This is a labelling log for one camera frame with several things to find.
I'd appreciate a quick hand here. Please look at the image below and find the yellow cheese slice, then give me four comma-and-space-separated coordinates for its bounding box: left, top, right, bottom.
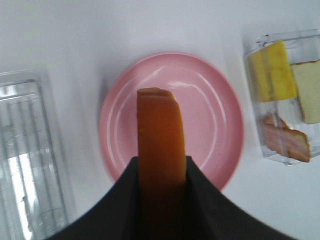
250, 40, 298, 103

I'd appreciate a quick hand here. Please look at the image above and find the bread slice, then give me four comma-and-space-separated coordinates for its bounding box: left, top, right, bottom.
137, 87, 187, 240
291, 60, 320, 125

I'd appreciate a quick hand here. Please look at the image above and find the right clear plastic tray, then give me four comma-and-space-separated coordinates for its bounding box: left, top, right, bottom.
244, 29, 320, 166

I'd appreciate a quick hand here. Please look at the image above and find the pink round plate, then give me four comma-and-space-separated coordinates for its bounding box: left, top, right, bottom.
98, 52, 245, 190

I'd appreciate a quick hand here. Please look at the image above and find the pink bacon strip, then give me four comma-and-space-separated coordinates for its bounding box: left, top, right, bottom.
261, 113, 311, 163

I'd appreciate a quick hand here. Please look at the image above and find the clear plastic tray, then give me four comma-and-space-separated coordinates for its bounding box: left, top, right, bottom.
0, 70, 75, 240
244, 29, 320, 166

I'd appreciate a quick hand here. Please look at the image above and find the left clear plastic tray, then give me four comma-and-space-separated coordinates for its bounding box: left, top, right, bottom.
0, 70, 75, 240

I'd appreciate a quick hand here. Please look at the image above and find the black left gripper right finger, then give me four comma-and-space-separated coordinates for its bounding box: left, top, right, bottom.
184, 157, 320, 240

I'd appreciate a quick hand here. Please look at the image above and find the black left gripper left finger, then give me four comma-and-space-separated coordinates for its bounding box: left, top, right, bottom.
48, 156, 140, 240

